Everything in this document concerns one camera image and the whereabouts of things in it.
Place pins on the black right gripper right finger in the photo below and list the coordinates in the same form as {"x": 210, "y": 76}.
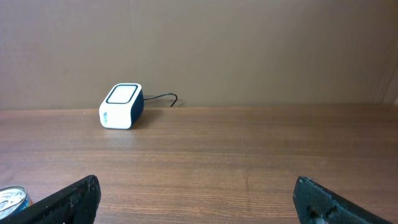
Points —
{"x": 316, "y": 204}

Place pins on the white barcode scanner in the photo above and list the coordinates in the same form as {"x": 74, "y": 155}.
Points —
{"x": 122, "y": 106}

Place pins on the silver tin can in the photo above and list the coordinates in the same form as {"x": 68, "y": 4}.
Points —
{"x": 13, "y": 200}

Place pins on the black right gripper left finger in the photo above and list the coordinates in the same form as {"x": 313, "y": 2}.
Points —
{"x": 74, "y": 204}

